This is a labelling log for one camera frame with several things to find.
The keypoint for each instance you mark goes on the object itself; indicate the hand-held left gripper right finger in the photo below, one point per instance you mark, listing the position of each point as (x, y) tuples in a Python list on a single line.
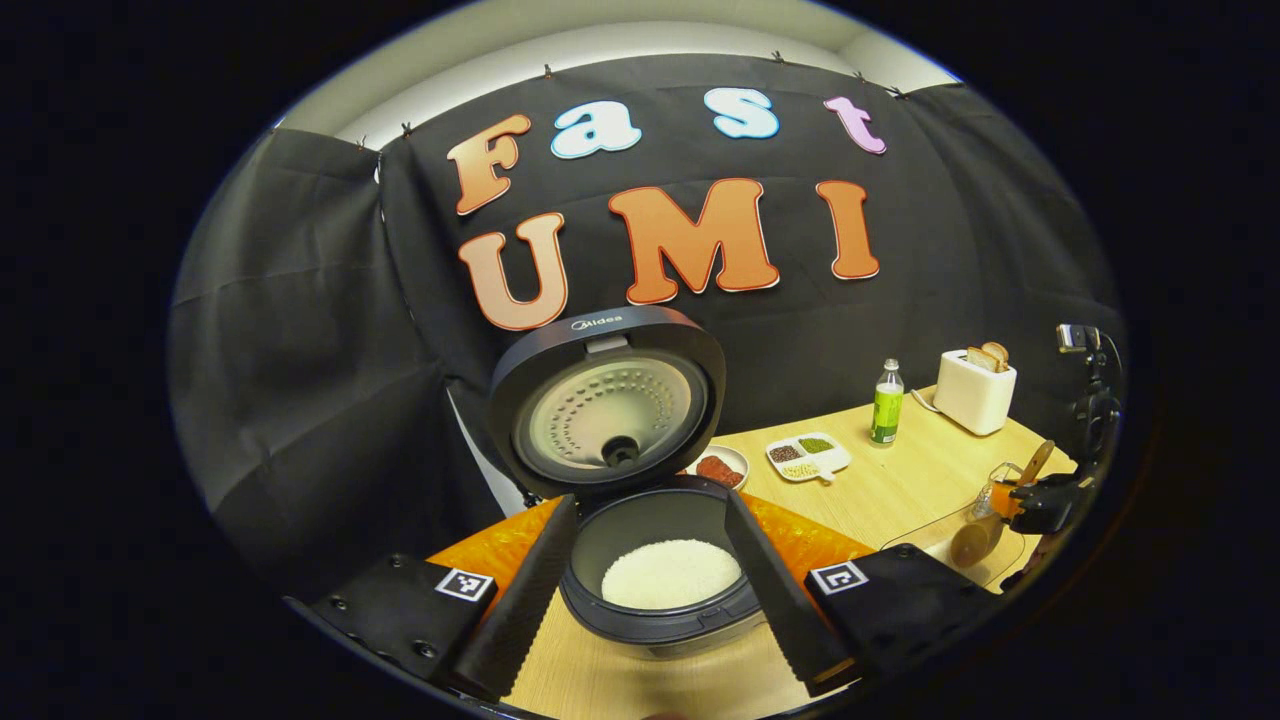
[(775, 600)]

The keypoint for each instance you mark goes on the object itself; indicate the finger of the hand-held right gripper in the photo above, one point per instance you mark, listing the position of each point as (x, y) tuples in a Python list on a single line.
[(1015, 497)]

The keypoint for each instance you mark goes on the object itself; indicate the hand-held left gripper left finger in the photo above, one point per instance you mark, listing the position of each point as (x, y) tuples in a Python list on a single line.
[(520, 610)]

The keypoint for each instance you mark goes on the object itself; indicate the wooden spoon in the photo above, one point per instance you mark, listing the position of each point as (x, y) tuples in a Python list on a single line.
[(975, 545)]

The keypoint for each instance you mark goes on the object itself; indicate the white rice heap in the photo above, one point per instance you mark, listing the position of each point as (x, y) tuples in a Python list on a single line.
[(670, 575)]

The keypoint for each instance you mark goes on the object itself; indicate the dark grey rice cooker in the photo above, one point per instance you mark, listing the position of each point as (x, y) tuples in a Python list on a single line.
[(610, 410)]

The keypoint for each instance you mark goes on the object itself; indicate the white toaster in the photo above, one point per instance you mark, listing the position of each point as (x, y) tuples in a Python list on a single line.
[(972, 400)]

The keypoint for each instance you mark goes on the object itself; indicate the red meat piece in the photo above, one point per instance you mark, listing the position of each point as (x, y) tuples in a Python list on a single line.
[(710, 466), (733, 476)]

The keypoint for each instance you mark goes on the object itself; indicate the toast bread slice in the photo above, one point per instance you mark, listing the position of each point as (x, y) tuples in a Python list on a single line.
[(992, 355)]

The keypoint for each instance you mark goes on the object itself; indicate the white divided bean dish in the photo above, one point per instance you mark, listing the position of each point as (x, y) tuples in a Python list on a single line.
[(808, 457)]

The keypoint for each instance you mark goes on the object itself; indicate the round white plate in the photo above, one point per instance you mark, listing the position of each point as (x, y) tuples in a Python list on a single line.
[(735, 458)]

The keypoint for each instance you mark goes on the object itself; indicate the green label drink bottle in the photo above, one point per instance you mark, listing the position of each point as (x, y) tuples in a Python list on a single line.
[(886, 410)]

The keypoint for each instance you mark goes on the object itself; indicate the black backdrop cloth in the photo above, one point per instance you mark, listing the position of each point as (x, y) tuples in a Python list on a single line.
[(300, 350)]

